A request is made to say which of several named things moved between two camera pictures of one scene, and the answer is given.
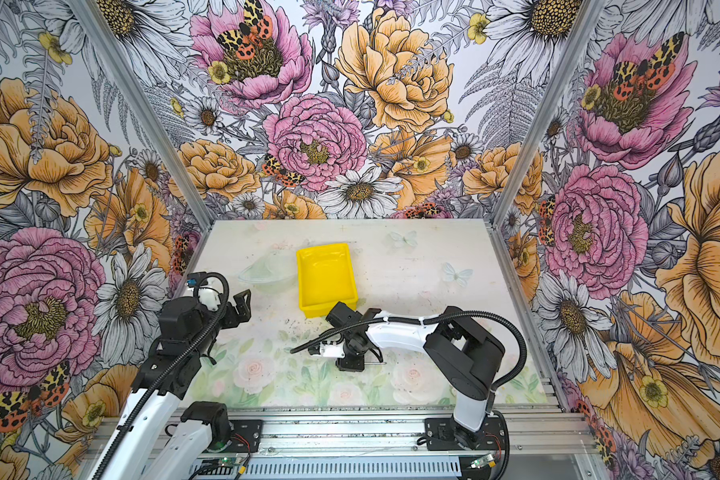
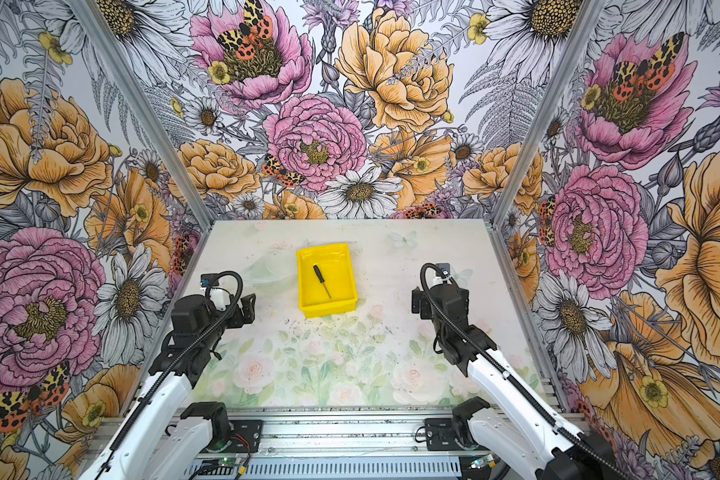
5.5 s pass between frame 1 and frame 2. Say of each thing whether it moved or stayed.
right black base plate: stayed
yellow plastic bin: stayed
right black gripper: moved
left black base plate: stayed
